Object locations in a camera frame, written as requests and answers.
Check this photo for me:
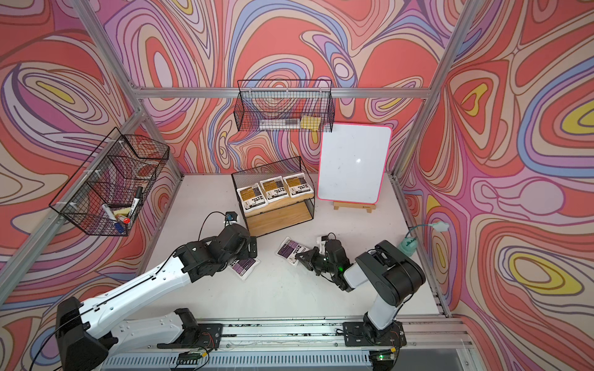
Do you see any metal base rail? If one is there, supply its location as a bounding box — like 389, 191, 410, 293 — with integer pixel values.
102, 316, 485, 370

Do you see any white marker in basket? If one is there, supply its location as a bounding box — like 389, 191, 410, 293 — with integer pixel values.
102, 203, 118, 222

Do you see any yellow sponge in basket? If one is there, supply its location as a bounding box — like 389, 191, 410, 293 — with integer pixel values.
299, 116, 322, 131

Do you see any green spray bottle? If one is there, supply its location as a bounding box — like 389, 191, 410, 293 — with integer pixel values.
398, 221, 450, 258

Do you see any yellow coffee bag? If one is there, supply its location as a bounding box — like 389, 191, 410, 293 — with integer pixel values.
282, 173, 314, 198
260, 176, 289, 203
237, 183, 269, 213

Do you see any left wall wire basket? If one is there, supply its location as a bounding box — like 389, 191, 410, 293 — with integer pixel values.
49, 128, 170, 237

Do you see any purple coffee bag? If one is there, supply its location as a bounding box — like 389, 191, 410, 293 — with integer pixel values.
229, 258, 261, 281
275, 237, 309, 266

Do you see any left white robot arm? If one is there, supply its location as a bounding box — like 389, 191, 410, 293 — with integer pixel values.
54, 223, 258, 370

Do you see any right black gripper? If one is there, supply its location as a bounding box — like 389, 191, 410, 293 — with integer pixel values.
296, 246, 338, 276

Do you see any black marker pen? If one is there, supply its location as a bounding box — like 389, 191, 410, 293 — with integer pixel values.
128, 186, 143, 220

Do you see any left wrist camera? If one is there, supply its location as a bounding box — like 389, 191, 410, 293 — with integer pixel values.
225, 211, 238, 224

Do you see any back wall wire basket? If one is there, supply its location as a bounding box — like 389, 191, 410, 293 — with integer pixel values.
234, 78, 335, 132

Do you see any wooden whiteboard easel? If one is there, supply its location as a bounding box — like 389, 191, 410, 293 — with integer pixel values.
333, 201, 377, 213

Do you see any pink framed whiteboard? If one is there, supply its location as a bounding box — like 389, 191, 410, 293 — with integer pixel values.
317, 123, 392, 204

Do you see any wall wire basket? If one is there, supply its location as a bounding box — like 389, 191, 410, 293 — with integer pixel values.
234, 78, 335, 132
49, 128, 170, 237

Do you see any wooden two-tier wire shelf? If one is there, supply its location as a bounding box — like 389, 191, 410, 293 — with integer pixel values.
231, 156, 316, 237

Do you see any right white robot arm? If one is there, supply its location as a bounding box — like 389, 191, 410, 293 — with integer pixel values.
295, 239, 426, 349

